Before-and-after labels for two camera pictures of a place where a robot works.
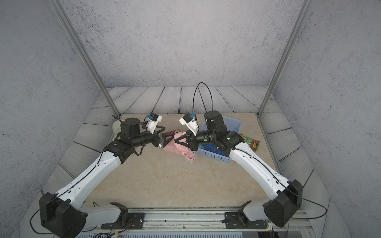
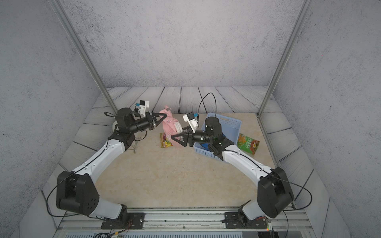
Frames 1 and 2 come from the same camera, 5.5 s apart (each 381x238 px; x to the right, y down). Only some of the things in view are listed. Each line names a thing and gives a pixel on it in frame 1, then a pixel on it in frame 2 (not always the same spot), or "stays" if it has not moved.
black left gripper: x=156 y=142 → x=152 y=123
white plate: x=116 y=127 stays
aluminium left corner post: x=60 y=11 stays
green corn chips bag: x=253 y=144 stays
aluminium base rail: x=192 y=223 stays
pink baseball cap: x=177 y=148 → x=171 y=126
